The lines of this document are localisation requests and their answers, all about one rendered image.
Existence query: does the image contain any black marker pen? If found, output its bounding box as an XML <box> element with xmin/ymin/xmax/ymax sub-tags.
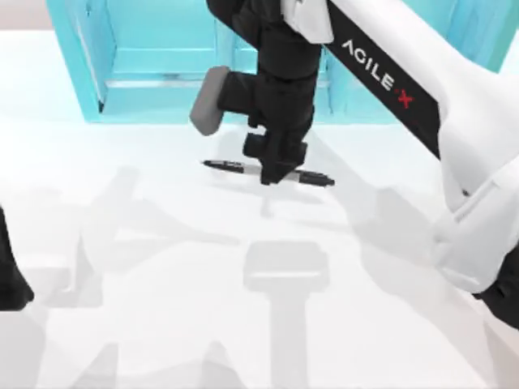
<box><xmin>202</xmin><ymin>159</ymin><xmax>337</xmax><ymax>189</ymax></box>

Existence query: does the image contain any pale grey rounded box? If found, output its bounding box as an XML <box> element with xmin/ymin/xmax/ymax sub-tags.
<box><xmin>188</xmin><ymin>65</ymin><xmax>230</xmax><ymax>137</ymax></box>

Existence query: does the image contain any light blue rack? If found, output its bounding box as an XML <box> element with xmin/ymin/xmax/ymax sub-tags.
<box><xmin>44</xmin><ymin>0</ymin><xmax>504</xmax><ymax>125</ymax></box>

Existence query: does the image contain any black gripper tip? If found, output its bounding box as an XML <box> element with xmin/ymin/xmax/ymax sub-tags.
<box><xmin>0</xmin><ymin>205</ymin><xmax>35</xmax><ymax>313</ymax></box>

